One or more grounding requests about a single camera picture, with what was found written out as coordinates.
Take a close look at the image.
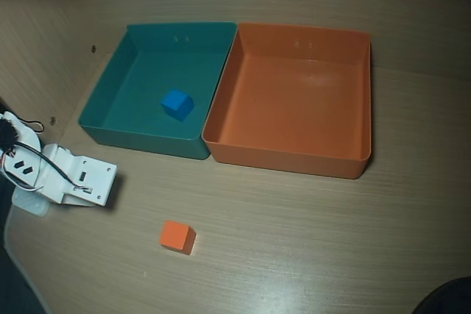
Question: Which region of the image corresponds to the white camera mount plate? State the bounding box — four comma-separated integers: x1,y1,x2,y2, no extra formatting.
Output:
40,143,118,207

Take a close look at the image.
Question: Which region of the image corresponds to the thin servo cable loop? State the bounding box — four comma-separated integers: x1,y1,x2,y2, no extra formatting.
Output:
18,118,45,133

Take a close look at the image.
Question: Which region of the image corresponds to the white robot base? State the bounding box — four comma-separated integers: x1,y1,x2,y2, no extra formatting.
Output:
12,188,51,217

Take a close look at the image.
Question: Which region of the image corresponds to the orange plastic box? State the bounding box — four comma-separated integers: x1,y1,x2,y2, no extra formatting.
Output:
202,22,372,180

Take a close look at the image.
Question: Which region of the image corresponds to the blue cube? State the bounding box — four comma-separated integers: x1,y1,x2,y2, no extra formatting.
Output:
160,89,194,122

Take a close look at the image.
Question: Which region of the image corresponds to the teal plastic box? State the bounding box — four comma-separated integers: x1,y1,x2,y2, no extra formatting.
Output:
77,21,237,161

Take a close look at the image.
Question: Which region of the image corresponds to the red white black servo cable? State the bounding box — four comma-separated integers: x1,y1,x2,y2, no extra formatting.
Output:
0,150,41,193

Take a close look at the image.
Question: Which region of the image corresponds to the orange cube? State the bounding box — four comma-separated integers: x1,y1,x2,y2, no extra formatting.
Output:
158,219,197,256

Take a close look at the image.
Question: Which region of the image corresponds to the dark round object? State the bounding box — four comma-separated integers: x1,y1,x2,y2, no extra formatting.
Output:
414,276,471,314

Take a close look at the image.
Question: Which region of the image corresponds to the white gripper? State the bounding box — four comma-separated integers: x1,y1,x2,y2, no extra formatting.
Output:
0,143,52,193

